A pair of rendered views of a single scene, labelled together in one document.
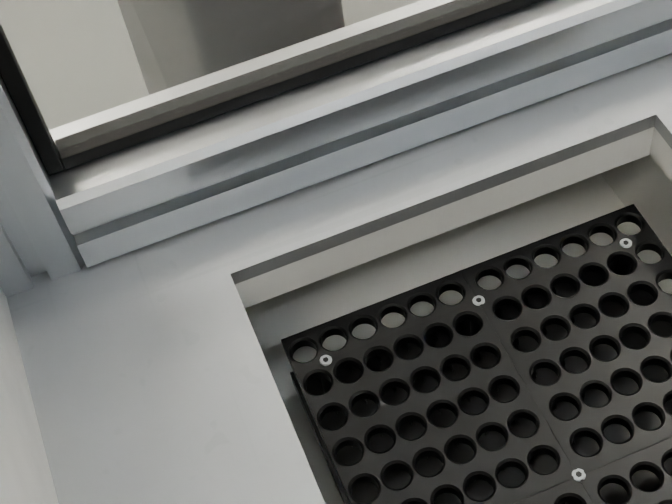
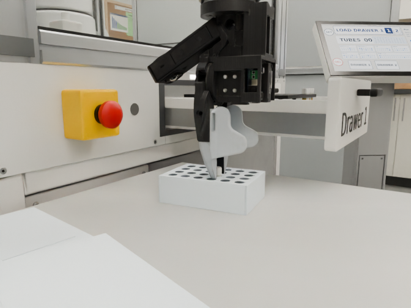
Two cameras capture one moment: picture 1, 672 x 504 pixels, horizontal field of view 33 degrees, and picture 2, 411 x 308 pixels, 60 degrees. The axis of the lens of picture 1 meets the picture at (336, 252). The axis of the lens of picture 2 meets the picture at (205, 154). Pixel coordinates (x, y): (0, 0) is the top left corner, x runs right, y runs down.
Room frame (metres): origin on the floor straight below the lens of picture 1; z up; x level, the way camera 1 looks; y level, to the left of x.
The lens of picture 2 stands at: (1.04, -0.91, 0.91)
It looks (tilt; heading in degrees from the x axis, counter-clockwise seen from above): 11 degrees down; 136
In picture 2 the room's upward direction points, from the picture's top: straight up
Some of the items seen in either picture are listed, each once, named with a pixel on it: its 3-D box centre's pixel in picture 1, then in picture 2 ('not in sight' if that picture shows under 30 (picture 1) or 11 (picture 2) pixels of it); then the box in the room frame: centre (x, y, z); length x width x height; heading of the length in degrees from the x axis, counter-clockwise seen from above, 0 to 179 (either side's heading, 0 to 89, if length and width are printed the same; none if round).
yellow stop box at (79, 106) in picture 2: not in sight; (93, 113); (0.55, -0.66, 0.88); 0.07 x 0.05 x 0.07; 103
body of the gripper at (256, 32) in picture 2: not in sight; (234, 57); (0.75, -0.57, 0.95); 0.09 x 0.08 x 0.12; 21
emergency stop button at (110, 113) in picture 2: not in sight; (108, 114); (0.58, -0.65, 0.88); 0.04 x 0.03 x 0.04; 103
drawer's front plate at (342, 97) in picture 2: not in sight; (351, 110); (0.77, -0.27, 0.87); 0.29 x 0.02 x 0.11; 103
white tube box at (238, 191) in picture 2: not in sight; (213, 186); (0.71, -0.57, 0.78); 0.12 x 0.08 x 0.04; 21
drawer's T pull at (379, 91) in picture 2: not in sight; (369, 92); (0.80, -0.26, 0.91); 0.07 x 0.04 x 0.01; 103
